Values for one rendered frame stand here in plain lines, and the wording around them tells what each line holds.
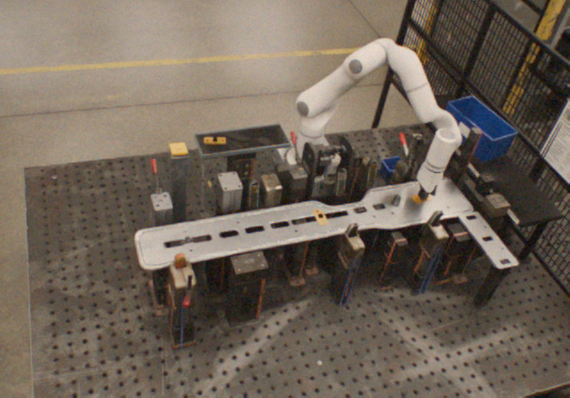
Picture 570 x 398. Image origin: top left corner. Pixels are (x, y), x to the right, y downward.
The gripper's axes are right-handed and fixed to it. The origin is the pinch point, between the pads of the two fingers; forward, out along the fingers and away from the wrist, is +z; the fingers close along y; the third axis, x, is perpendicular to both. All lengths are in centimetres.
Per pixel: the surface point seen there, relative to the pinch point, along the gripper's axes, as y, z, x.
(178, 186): -31, 5, -96
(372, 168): -14.3, -4.7, -18.2
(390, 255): 18.4, 12.5, -21.8
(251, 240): 5, 3, -77
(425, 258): 21.2, 15.3, -6.3
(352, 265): 22.2, 8.2, -41.7
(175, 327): 23, 21, -109
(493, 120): -28, -10, 51
